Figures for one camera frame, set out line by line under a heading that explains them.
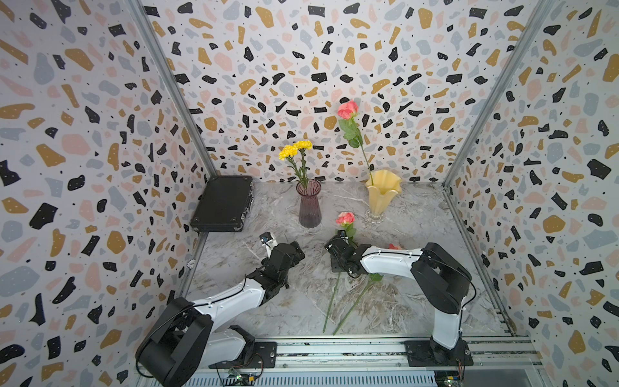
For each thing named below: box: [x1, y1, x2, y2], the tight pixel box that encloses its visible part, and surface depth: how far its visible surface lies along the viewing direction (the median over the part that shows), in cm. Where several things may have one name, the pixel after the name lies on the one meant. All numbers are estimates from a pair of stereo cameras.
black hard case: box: [190, 175, 254, 233], surface depth 111 cm
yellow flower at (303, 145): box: [293, 140, 314, 188], surface depth 92 cm
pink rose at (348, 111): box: [336, 99, 374, 187], surface depth 89 cm
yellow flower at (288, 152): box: [278, 144, 306, 189], surface depth 85 cm
